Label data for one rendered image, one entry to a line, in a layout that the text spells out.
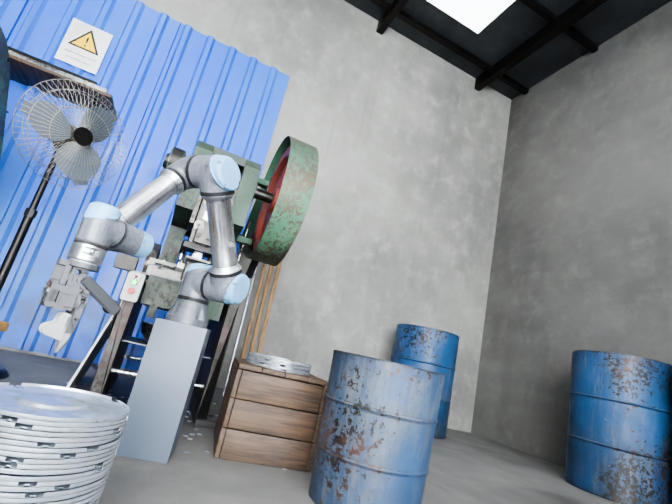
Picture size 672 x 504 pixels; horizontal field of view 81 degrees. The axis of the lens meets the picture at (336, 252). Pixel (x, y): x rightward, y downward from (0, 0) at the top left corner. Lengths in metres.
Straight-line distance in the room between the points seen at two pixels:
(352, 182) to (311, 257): 0.94
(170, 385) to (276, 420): 0.44
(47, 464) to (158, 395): 0.66
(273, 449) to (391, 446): 0.55
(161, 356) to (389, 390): 0.79
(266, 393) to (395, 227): 2.99
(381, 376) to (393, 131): 3.69
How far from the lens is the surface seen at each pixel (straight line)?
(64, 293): 1.10
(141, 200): 1.35
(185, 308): 1.54
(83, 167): 2.69
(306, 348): 3.78
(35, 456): 0.90
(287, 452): 1.74
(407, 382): 1.34
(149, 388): 1.54
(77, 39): 4.22
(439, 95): 5.36
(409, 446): 1.39
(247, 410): 1.68
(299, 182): 2.22
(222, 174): 1.35
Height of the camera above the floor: 0.45
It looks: 15 degrees up
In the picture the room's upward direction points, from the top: 13 degrees clockwise
